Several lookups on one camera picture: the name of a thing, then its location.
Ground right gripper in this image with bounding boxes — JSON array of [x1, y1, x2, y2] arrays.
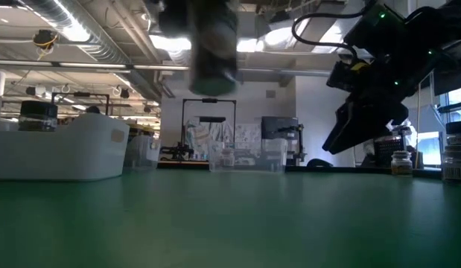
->
[[322, 65, 412, 155]]

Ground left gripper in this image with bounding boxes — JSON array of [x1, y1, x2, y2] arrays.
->
[[157, 0, 194, 37]]

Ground large tan lid spice jar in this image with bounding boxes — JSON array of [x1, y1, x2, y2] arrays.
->
[[188, 0, 239, 97]]

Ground small cork lid glass jar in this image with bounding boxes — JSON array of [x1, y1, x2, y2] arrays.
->
[[390, 150, 414, 176]]

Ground black lid spice jar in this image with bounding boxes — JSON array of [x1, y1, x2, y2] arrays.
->
[[441, 121, 461, 184]]

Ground ceiling light panel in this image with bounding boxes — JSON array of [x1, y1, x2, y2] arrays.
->
[[150, 35, 259, 53]]

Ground black perforated metal stand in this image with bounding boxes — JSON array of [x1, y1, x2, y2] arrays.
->
[[372, 133, 407, 168]]

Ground person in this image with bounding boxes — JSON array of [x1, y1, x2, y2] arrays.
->
[[384, 118, 421, 157]]

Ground black machine cabinet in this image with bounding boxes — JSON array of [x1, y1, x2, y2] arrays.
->
[[261, 115, 308, 168]]

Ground grey ceiling pipe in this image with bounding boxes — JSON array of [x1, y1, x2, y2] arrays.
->
[[0, 59, 332, 78]]

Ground clear plastic bin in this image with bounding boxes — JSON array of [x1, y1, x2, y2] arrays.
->
[[122, 126, 162, 171], [209, 138, 290, 173]]

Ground yellow black ceiling reel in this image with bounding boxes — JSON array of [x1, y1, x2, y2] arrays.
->
[[31, 28, 60, 61]]

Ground white plastic bin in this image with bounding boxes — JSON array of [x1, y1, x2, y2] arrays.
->
[[0, 112, 131, 182]]

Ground black aluminium table frame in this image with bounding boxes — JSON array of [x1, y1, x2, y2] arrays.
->
[[157, 160, 445, 176]]

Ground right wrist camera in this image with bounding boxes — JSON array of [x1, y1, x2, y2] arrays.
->
[[325, 59, 369, 94]]

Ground silver ventilation duct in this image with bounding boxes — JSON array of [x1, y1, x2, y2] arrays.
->
[[19, 0, 177, 103]]

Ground wall poster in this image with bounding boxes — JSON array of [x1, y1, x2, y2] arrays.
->
[[235, 123, 262, 150]]

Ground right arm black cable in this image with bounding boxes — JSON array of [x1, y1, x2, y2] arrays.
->
[[290, 12, 361, 66]]

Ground patterned wall cloth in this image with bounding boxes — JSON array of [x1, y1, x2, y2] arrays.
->
[[185, 117, 233, 162]]

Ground black gantry frame station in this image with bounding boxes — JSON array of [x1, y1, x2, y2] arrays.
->
[[158, 98, 238, 170]]

